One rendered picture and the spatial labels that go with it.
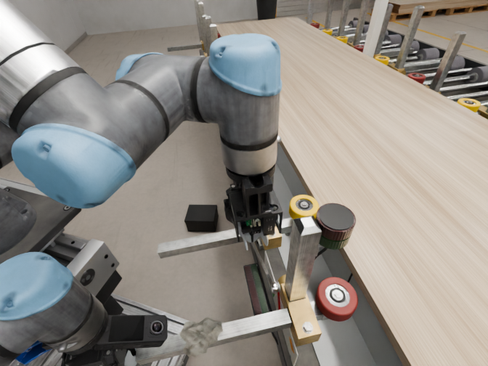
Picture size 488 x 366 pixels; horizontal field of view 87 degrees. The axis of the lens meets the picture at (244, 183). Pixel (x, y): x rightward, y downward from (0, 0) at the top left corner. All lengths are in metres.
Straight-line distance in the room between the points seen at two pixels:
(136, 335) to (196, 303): 1.08
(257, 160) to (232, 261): 1.39
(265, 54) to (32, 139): 0.20
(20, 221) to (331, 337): 0.80
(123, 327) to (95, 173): 0.35
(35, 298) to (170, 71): 0.29
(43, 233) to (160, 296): 1.10
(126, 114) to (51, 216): 0.46
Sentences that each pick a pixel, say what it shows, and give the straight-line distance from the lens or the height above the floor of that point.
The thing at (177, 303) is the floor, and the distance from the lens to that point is 1.62.
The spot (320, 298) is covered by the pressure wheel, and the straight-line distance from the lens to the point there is 0.59.
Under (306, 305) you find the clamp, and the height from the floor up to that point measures 0.87.
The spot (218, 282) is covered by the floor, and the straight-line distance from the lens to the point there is 1.62.
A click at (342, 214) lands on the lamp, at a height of 1.12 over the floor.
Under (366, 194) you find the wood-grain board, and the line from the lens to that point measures 0.81.
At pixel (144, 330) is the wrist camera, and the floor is 0.97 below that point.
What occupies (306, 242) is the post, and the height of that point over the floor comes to 1.09.
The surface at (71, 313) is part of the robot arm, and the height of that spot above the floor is 1.11.
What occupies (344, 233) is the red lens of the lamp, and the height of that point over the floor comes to 1.11.
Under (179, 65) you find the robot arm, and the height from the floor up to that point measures 1.35.
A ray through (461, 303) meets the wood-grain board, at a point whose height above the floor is 0.90.
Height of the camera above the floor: 1.44
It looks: 43 degrees down
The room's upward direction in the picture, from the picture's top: 4 degrees counter-clockwise
